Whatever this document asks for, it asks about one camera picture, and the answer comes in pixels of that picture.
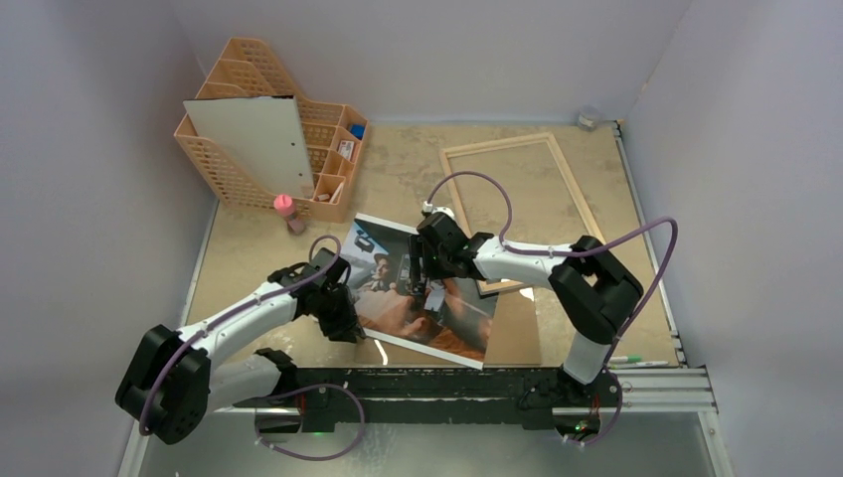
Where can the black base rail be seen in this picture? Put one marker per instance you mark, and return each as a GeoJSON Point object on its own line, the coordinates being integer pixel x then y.
{"type": "Point", "coordinates": [532, 398]}

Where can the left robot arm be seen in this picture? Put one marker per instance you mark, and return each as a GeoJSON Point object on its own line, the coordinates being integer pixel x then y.
{"type": "Point", "coordinates": [176, 377]}

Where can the printed photo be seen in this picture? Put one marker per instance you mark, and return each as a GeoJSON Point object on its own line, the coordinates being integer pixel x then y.
{"type": "Point", "coordinates": [397, 304]}

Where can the green capped marker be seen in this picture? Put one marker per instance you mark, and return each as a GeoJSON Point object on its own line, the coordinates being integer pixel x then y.
{"type": "Point", "coordinates": [627, 359]}

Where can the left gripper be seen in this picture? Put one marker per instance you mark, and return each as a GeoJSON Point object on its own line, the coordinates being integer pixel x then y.
{"type": "Point", "coordinates": [347, 326]}

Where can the blue item in organizer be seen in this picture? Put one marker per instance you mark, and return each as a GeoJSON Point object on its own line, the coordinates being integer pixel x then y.
{"type": "Point", "coordinates": [357, 130]}

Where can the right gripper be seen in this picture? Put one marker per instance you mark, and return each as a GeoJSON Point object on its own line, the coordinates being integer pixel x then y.
{"type": "Point", "coordinates": [417, 264]}

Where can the pink capped small bottle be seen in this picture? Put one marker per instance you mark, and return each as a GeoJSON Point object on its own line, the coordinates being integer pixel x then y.
{"type": "Point", "coordinates": [285, 206]}

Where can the small clear jar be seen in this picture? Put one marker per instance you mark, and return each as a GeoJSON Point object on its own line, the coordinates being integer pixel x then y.
{"type": "Point", "coordinates": [589, 118]}

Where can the white wooden picture frame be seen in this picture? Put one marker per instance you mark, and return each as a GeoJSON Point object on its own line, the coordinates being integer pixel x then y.
{"type": "Point", "coordinates": [548, 203]}

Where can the red white small box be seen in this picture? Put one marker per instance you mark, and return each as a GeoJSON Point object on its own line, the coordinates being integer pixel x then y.
{"type": "Point", "coordinates": [346, 149]}

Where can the brown cardboard backing board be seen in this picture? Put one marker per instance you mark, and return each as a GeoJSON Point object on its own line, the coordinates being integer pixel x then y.
{"type": "Point", "coordinates": [514, 343]}

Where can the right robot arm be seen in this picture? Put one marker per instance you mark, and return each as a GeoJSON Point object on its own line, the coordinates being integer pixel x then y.
{"type": "Point", "coordinates": [598, 293]}

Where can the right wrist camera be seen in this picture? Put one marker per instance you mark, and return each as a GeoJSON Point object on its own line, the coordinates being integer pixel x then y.
{"type": "Point", "coordinates": [428, 209]}

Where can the white board in organizer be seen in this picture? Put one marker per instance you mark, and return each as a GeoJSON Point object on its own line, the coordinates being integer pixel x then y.
{"type": "Point", "coordinates": [263, 135]}

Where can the orange plastic desk organizer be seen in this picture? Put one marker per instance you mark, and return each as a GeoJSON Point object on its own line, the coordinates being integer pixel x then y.
{"type": "Point", "coordinates": [249, 67]}

